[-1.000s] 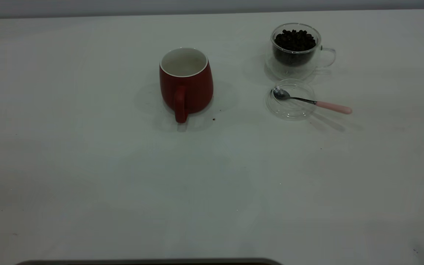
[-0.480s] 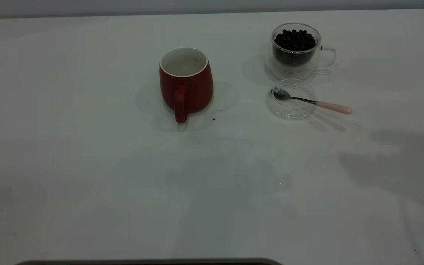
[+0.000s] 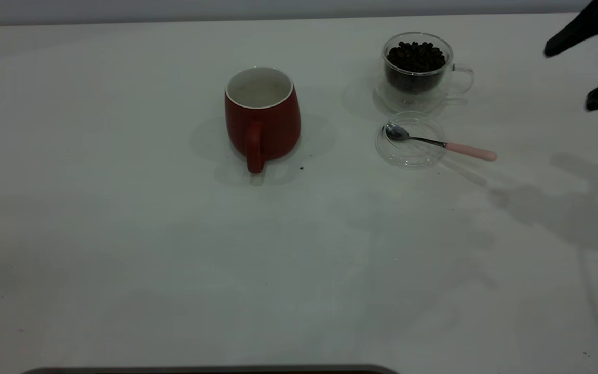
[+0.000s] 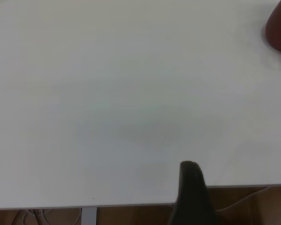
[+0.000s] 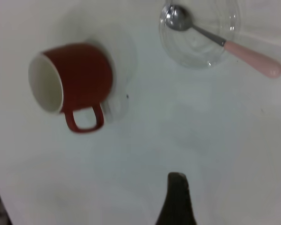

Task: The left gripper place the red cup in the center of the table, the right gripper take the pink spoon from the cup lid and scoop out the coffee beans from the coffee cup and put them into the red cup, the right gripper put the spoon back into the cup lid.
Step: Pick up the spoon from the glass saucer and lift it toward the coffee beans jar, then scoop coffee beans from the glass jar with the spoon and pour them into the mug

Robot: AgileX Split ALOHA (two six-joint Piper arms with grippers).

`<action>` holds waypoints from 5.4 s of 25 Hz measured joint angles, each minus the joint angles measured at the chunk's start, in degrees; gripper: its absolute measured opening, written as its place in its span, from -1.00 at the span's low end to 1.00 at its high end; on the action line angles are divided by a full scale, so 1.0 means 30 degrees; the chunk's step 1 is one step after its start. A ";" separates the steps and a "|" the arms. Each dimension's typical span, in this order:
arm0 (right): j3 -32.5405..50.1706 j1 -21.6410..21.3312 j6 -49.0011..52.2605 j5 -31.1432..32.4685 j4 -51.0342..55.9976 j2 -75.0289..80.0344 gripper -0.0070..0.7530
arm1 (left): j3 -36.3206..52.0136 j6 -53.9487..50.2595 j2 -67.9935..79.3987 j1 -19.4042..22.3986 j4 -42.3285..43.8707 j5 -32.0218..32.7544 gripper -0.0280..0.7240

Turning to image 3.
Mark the clear glass saucer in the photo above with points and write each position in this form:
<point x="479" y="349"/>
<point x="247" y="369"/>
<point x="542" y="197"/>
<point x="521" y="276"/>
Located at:
<point x="413" y="153"/>

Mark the double-walled glass cup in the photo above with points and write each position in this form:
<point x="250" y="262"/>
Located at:
<point x="436" y="93"/>

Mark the dark coffee beans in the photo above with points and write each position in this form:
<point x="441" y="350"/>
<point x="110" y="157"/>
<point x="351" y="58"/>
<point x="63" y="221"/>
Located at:
<point x="416" y="57"/>

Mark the red ceramic mug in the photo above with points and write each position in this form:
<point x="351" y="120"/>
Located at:
<point x="278" y="130"/>

